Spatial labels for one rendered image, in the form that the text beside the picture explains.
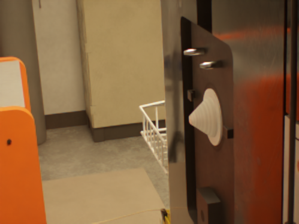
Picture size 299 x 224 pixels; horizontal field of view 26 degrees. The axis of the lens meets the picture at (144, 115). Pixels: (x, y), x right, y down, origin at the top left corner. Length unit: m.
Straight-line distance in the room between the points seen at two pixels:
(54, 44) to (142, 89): 0.65
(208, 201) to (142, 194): 0.94
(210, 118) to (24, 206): 0.47
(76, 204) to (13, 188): 0.59
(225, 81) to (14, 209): 0.53
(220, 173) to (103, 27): 3.10
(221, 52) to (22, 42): 3.21
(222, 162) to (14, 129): 0.43
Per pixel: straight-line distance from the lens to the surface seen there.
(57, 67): 4.18
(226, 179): 0.69
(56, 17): 4.11
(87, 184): 1.75
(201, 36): 0.72
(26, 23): 3.82
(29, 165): 1.05
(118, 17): 3.78
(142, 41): 3.83
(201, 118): 0.69
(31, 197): 1.07
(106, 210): 1.60
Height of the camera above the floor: 1.44
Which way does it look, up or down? 19 degrees down
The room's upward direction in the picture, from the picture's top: 3 degrees counter-clockwise
